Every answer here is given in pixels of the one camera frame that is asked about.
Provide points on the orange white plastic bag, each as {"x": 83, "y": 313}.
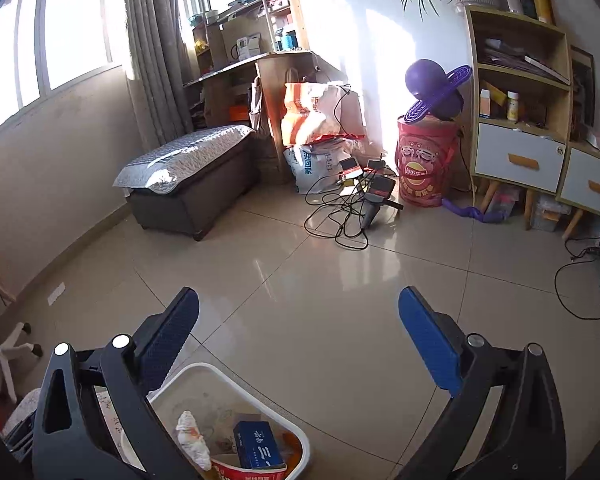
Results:
{"x": 310, "y": 115}

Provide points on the grey quilted pillow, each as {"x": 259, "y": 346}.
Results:
{"x": 180, "y": 157}

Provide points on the white small appliance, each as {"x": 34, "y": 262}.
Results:
{"x": 249, "y": 46}

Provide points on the stained white tissue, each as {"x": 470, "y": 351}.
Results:
{"x": 192, "y": 437}

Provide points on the white bag blue print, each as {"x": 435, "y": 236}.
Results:
{"x": 315, "y": 170}

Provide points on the white grey office chair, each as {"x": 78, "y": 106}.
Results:
{"x": 10, "y": 355}

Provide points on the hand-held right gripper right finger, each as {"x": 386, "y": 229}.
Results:
{"x": 430, "y": 340}

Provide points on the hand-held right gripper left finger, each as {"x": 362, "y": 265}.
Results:
{"x": 170, "y": 335}

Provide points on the orange white small box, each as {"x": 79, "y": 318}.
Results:
{"x": 486, "y": 104}

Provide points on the wooden cabinet white drawer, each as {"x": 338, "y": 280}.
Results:
{"x": 520, "y": 155}

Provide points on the purple ball toy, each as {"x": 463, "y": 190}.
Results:
{"x": 430, "y": 82}

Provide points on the red paper cup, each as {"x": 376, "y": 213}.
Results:
{"x": 245, "y": 474}

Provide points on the low wooden cabinet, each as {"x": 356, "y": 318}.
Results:
{"x": 590, "y": 185}

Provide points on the black red floor device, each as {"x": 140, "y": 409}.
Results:
{"x": 377, "y": 195}

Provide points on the white paper sheet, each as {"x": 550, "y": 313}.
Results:
{"x": 56, "y": 294}

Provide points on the white yellow bottle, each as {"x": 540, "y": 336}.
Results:
{"x": 513, "y": 106}

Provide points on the dark grey ottoman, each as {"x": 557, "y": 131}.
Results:
{"x": 190, "y": 205}

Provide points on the grey curtain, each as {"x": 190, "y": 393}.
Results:
{"x": 152, "y": 50}

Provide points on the clear plastic storage box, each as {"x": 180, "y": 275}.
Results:
{"x": 547, "y": 215}

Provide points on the purple floor toy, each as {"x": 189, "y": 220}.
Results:
{"x": 472, "y": 212}

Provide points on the white plastic trash bin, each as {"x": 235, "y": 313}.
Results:
{"x": 220, "y": 395}

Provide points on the large window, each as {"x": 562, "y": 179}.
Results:
{"x": 65, "y": 25}

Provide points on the wooden desk with shelves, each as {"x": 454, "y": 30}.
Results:
{"x": 275, "y": 75}

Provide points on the red snack barrel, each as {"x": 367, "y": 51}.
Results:
{"x": 427, "y": 165}

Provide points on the blue cardboard box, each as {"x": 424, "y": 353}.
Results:
{"x": 257, "y": 445}

